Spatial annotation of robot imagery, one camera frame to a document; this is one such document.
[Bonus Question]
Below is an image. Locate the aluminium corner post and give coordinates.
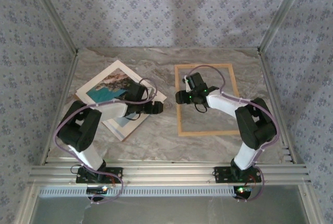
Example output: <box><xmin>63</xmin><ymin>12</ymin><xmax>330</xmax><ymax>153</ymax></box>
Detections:
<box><xmin>257</xmin><ymin>0</ymin><xmax>312</xmax><ymax>53</ymax></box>
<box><xmin>25</xmin><ymin>0</ymin><xmax>80</xmax><ymax>55</ymax></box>

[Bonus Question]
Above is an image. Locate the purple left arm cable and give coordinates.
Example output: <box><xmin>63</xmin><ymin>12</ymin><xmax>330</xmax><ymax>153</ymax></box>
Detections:
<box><xmin>53</xmin><ymin>78</ymin><xmax>158</xmax><ymax>205</ymax></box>

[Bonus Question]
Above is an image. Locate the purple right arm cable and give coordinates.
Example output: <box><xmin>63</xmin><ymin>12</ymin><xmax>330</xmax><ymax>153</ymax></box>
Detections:
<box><xmin>186</xmin><ymin>64</ymin><xmax>280</xmax><ymax>203</ymax></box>

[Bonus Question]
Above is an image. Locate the light wooden picture frame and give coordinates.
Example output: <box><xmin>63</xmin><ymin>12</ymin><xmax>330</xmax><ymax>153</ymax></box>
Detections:
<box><xmin>173</xmin><ymin>63</ymin><xmax>242</xmax><ymax>137</ymax></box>

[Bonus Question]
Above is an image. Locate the grey metal sheet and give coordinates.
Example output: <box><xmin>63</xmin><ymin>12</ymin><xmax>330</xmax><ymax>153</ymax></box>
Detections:
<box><xmin>30</xmin><ymin>194</ymin><xmax>313</xmax><ymax>224</ymax></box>

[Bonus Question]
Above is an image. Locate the aluminium cross rail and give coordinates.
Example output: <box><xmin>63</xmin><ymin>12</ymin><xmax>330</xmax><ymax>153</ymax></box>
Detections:
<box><xmin>28</xmin><ymin>156</ymin><xmax>312</xmax><ymax>186</ymax></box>

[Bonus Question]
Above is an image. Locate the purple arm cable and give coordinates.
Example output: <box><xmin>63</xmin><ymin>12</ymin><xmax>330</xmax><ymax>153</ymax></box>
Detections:
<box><xmin>53</xmin><ymin>78</ymin><xmax>158</xmax><ymax>205</ymax></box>
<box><xmin>186</xmin><ymin>64</ymin><xmax>280</xmax><ymax>203</ymax></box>

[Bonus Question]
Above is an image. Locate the control board with LED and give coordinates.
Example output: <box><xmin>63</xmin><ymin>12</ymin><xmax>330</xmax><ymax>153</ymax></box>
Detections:
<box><xmin>86</xmin><ymin>186</ymin><xmax>109</xmax><ymax>195</ymax></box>
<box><xmin>233</xmin><ymin>186</ymin><xmax>254</xmax><ymax>200</ymax></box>

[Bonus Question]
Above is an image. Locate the slotted grey cable duct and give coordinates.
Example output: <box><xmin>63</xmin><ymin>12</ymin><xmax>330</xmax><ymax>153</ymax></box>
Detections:
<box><xmin>39</xmin><ymin>185</ymin><xmax>236</xmax><ymax>198</ymax></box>

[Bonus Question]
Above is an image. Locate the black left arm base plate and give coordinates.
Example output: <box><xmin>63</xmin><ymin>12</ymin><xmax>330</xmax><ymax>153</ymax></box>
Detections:
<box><xmin>76</xmin><ymin>166</ymin><xmax>123</xmax><ymax>184</ymax></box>

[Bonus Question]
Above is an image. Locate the aluminium side rail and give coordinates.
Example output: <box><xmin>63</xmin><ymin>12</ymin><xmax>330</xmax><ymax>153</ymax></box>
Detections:
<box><xmin>39</xmin><ymin>51</ymin><xmax>80</xmax><ymax>166</ymax></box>
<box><xmin>257</xmin><ymin>48</ymin><xmax>299</xmax><ymax>165</ymax></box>

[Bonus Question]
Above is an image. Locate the white mat board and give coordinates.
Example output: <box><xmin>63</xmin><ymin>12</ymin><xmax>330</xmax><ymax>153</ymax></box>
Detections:
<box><xmin>77</xmin><ymin>60</ymin><xmax>168</xmax><ymax>141</ymax></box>

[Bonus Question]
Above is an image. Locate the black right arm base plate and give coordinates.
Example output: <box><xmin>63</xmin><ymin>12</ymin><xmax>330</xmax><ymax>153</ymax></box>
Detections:
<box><xmin>213</xmin><ymin>166</ymin><xmax>262</xmax><ymax>183</ymax></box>

